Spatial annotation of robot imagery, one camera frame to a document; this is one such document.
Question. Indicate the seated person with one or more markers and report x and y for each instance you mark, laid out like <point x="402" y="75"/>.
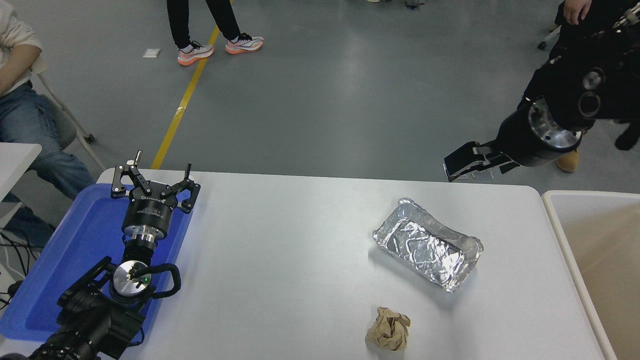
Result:
<point x="25" y="125"/>

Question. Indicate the silver foil tray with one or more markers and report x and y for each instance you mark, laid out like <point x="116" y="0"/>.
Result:
<point x="425" y="245"/>

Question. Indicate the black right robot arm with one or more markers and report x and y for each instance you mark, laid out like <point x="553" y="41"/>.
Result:
<point x="600" y="75"/>

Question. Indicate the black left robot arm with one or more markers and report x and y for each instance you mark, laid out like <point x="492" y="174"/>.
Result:
<point x="95" y="320"/>

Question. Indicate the crumpled tan paper ball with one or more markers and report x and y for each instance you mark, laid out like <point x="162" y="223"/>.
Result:
<point x="389" y="329"/>

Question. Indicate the standing person's right hand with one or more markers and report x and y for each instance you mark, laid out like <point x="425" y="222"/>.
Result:
<point x="577" y="10"/>

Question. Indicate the seated person's forearm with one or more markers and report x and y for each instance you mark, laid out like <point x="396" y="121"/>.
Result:
<point x="17" y="67"/>

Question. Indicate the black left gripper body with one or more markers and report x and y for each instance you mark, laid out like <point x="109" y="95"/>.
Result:
<point x="148" y="213"/>

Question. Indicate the large pale bin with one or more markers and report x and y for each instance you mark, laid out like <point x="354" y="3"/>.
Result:
<point x="610" y="280"/>

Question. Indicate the white side table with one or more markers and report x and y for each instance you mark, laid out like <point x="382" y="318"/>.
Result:
<point x="17" y="159"/>

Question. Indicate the metal floor plate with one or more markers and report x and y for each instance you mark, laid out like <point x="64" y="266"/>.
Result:
<point x="482" y="175"/>

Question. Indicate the grey white chair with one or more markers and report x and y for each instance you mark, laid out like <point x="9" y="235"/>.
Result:
<point x="62" y="127"/>

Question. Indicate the walking person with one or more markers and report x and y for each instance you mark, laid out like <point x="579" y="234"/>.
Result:
<point x="220" y="20"/>

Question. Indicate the office chair base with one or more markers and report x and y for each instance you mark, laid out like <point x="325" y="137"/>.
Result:
<point x="545" y="41"/>

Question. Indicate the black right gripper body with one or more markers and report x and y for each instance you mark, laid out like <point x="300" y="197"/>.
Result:
<point x="525" y="145"/>

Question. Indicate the blue plastic tray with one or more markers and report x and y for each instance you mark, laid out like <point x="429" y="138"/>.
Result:
<point x="70" y="250"/>

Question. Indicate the white paper scrap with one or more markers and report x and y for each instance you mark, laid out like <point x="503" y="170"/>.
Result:
<point x="152" y="53"/>

